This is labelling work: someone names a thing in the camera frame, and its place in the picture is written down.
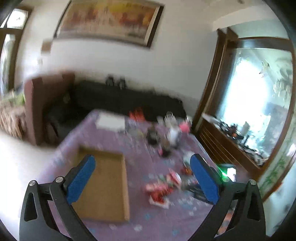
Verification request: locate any white red snack packet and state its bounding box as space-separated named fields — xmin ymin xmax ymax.
xmin=144 ymin=183 xmax=173 ymax=209

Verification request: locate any shallow cardboard box tray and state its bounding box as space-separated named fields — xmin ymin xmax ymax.
xmin=72 ymin=147 xmax=130 ymax=222

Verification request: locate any purple floral tablecloth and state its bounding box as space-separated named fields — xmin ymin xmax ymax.
xmin=38 ymin=110 xmax=213 ymax=240

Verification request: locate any pink thermos bottle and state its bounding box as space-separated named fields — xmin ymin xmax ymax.
xmin=179 ymin=121 xmax=191 ymax=133

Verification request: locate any white translucent cup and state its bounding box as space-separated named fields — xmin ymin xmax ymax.
xmin=167 ymin=126 xmax=182 ymax=147

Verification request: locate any black sofa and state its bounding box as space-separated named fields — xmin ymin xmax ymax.
xmin=43 ymin=80 xmax=186 ymax=145

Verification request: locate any white paper sheet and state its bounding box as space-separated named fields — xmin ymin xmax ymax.
xmin=95 ymin=113 xmax=125 ymax=132

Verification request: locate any black pen holder cup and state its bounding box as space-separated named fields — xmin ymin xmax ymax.
xmin=147 ymin=128 xmax=159 ymax=146

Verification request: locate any brown armchair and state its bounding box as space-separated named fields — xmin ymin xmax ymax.
xmin=24 ymin=72 xmax=75 ymax=146

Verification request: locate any framed landscape painting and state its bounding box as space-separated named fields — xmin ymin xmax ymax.
xmin=54 ymin=1 xmax=165 ymax=48

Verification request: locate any wooden window frame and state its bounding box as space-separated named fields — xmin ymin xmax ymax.
xmin=192 ymin=28 xmax=295 ymax=199

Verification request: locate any small wall plaque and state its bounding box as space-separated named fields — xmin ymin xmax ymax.
xmin=41 ymin=40 xmax=53 ymax=54

